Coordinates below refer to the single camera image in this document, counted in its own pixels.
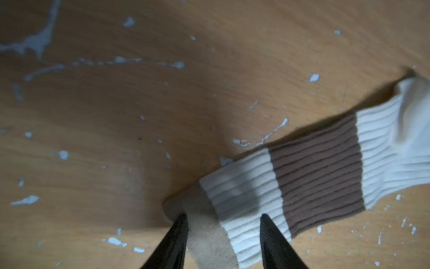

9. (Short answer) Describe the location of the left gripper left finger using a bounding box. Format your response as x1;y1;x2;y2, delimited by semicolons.
141;213;189;269

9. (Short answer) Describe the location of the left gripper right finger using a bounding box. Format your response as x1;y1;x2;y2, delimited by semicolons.
260;214;308;269

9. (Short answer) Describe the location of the white brown striped sock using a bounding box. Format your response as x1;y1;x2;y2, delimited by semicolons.
163;77;430;269

